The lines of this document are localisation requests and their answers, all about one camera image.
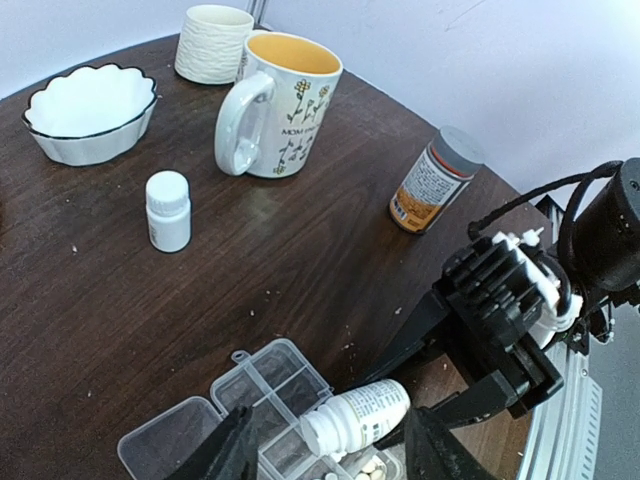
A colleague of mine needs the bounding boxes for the white pills in organizer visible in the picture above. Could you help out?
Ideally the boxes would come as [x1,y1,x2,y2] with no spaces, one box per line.
[330,452,403,479]

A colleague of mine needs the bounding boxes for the clear plastic pill organizer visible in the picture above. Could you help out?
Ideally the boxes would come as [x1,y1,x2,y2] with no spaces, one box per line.
[117,339,404,479]

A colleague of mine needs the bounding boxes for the floral mug yellow inside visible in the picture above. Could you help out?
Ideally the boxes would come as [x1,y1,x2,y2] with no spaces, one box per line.
[214,31,343,179]

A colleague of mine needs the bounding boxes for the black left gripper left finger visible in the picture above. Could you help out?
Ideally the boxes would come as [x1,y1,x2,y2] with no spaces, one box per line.
[172,406,258,480]

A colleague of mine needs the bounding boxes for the cream textured mug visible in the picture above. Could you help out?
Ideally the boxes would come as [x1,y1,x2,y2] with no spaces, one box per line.
[174,4,254,85]

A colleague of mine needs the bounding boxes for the small white pill bottle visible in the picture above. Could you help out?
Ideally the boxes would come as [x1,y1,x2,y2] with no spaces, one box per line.
[300,379,411,457]

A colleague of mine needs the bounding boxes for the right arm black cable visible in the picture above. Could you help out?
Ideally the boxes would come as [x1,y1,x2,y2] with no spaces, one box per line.
[467,159,626,239]

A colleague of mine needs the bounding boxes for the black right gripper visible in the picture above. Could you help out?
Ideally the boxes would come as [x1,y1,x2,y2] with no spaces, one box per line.
[352,289,564,429]

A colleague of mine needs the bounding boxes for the white scalloped bowl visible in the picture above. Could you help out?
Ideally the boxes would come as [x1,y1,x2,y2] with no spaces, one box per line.
[22,63,158,167]

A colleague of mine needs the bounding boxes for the amber bottle grey cap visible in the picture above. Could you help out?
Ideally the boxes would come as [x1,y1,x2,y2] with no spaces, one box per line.
[389,126,485,234]

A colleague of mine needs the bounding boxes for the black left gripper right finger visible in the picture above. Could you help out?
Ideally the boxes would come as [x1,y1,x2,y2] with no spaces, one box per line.
[404,407,493,480]

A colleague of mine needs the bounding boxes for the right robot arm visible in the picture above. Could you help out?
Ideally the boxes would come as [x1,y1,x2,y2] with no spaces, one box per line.
[359,158,639,428]

